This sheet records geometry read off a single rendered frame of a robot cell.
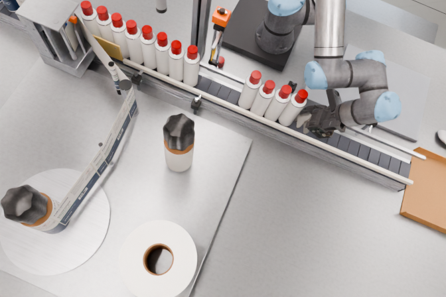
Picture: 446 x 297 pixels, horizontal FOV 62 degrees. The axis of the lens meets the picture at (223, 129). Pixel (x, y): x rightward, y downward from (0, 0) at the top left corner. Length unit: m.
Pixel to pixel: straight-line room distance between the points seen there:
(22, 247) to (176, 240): 0.45
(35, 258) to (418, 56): 1.59
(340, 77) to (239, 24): 0.63
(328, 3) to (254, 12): 0.62
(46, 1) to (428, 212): 1.41
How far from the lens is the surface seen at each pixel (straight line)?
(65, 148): 1.29
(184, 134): 0.94
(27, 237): 1.24
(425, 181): 1.53
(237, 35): 1.49
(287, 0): 1.33
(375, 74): 1.06
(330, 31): 1.00
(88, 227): 1.20
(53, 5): 1.22
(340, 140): 1.37
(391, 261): 1.41
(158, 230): 1.03
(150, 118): 1.28
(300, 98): 1.15
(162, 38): 1.18
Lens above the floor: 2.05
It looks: 67 degrees down
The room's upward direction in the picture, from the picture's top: 17 degrees clockwise
